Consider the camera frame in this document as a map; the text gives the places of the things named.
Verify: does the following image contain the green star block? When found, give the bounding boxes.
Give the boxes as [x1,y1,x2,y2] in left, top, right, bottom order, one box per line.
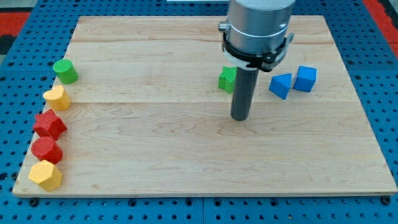
[218,66,237,94]

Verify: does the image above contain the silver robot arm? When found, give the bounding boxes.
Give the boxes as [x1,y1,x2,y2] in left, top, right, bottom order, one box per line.
[218,0,295,55]

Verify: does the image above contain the red star block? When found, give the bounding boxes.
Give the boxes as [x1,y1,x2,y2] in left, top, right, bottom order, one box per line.
[33,109,67,140]

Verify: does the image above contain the light wooden board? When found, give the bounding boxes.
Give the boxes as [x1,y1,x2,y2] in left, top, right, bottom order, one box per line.
[13,16,397,198]

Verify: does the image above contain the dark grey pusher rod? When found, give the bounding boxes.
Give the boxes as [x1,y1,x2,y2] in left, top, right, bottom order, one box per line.
[230,68,259,121]

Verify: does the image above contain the blue triangular prism block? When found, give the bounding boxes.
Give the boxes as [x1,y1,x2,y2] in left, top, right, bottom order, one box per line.
[269,73,292,100]

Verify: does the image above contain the blue cube block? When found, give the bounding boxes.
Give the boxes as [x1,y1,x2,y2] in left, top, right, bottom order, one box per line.
[293,65,318,93]

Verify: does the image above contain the green cylinder block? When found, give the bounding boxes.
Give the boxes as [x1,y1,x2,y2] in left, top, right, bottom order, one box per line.
[53,59,79,84]

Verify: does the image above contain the yellow heart block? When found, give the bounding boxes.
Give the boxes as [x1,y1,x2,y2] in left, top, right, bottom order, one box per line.
[43,85,71,111]

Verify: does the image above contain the red cylinder block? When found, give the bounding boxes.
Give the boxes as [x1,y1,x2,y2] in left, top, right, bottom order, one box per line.
[31,136,63,164]

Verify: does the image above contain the yellow hexagon block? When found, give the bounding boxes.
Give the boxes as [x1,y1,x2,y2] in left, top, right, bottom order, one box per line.
[28,160,63,192]

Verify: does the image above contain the black clamp ring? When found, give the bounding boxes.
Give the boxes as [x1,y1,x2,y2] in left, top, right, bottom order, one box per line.
[221,32,295,73]

